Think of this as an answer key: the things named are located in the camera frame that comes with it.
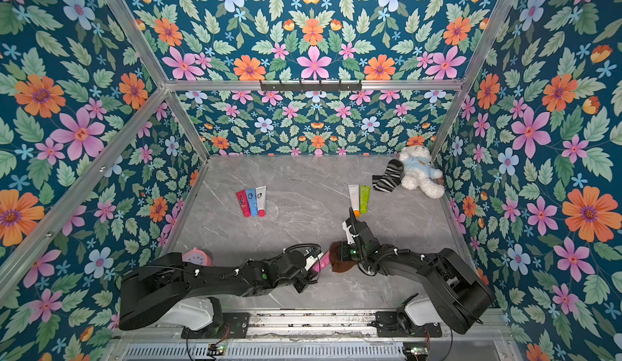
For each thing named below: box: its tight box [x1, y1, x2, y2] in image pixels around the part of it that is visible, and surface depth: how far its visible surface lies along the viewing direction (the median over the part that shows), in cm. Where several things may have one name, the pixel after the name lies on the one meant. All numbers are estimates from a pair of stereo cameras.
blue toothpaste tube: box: [246, 187, 259, 217], surface depth 103 cm
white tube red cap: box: [255, 185, 267, 218], surface depth 103 cm
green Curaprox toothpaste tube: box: [359, 185, 371, 214], surface depth 106 cm
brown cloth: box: [328, 240, 358, 273], surface depth 86 cm
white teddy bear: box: [398, 144, 446, 200], surface depth 107 cm
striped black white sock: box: [371, 158, 405, 194], surface depth 110 cm
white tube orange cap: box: [348, 183, 361, 219], surface depth 106 cm
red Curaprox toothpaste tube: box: [235, 189, 252, 218], surface depth 103 cm
